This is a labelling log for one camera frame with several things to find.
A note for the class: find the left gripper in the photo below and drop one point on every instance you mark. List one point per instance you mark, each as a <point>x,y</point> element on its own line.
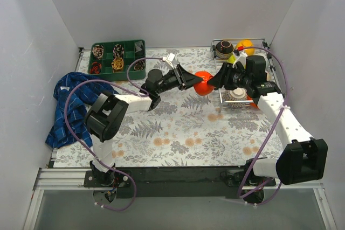
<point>180,77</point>

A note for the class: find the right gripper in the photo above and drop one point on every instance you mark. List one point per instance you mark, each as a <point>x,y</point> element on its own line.
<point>229,74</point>

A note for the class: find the patterned brown white bowl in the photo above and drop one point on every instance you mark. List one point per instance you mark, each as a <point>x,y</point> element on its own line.
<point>232,96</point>

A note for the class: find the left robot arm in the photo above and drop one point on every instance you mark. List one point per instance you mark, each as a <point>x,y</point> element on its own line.
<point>104,119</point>

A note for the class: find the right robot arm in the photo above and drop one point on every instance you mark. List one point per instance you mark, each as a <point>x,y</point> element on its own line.
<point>303,158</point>

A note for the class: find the metal dish rack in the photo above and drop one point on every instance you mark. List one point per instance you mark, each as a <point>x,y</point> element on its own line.
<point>256,69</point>

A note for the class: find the lime green bowl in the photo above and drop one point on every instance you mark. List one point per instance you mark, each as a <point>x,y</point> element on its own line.
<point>232,59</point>

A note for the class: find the black brown bowl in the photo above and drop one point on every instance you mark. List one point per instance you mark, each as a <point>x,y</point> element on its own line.
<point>224,49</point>

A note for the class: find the yellow orange bowl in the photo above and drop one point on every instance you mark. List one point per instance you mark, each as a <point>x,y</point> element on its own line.
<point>248,44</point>

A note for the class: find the rolled tie brown black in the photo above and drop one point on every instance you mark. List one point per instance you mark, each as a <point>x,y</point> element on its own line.
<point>140,65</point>

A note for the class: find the rolled tie dark grey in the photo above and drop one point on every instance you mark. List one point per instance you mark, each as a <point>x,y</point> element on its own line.
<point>139,48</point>

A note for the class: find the rolled tie yellow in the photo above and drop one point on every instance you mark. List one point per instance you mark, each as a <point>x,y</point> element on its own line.
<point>117,65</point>

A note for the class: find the rolled tie black dotted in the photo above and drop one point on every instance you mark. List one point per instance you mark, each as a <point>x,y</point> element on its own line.
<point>118,51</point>

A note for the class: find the green compartment tray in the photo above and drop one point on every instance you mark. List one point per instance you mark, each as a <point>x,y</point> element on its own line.
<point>129,59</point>

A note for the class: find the rolled tie red black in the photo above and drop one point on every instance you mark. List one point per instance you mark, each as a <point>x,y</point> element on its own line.
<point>95,68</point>

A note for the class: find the rolled tie pink brown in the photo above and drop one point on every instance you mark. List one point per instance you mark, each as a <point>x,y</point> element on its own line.
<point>98,51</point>

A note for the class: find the blue plaid shirt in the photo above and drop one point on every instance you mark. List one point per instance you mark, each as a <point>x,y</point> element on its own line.
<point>59,135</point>

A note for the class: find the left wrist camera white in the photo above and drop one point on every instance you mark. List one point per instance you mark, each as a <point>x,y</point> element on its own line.
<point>170,60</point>

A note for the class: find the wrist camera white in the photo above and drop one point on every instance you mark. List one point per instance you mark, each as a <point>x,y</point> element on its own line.
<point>240,57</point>
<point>170,60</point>

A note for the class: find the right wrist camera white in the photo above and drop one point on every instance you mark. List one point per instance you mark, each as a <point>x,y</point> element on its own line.
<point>240,57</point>

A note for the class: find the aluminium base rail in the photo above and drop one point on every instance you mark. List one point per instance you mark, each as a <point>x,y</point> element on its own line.
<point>73,179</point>

